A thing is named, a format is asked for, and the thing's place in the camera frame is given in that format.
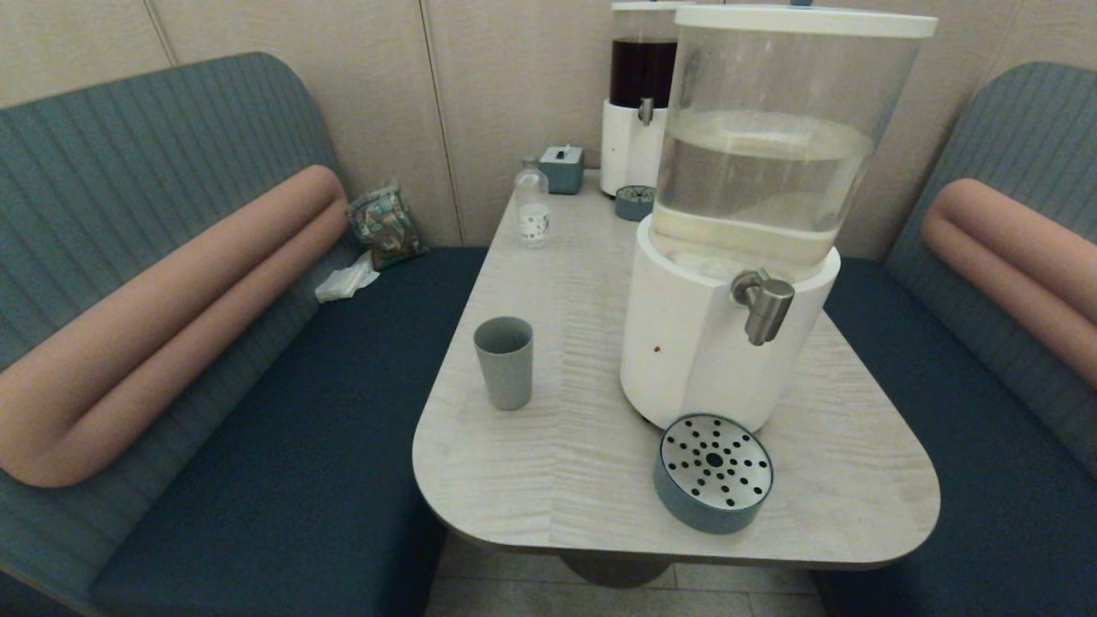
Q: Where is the grey-blue plastic cup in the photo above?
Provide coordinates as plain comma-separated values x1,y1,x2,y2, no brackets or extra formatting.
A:
473,316,534,411

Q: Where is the metal water dispenser tap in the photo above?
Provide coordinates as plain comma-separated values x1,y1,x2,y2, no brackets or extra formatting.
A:
730,269,795,347

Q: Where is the small clear plastic bottle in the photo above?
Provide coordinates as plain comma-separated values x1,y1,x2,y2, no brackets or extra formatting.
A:
515,158,551,248

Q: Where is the small round blue drip tray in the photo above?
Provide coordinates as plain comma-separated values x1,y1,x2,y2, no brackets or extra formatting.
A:
614,184,656,223

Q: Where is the blue tissue box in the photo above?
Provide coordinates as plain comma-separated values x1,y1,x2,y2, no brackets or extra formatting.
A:
539,146,585,195

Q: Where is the clear water dispenser white base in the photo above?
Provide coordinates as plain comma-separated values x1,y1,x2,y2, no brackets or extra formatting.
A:
619,4,938,434

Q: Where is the dark drink dispenser white base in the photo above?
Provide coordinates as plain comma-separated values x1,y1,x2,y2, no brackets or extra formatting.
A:
599,2,686,198

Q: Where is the crumpled snack bag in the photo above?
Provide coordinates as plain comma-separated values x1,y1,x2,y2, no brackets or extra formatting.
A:
345,183,428,272

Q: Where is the crumpled white napkin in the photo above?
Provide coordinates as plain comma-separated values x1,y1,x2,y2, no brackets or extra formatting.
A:
315,253,381,304

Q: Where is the round blue perforated drip tray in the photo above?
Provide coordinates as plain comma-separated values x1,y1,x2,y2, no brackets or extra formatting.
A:
653,413,775,535

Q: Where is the pink bolster cushion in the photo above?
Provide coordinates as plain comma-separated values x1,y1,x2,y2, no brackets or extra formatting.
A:
921,178,1097,388
0,165,351,488

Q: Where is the white water dispenser lid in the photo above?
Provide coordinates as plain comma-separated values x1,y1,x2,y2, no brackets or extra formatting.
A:
674,4,938,40

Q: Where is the table pedestal base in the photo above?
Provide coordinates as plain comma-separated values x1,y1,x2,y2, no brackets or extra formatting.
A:
557,553,674,590

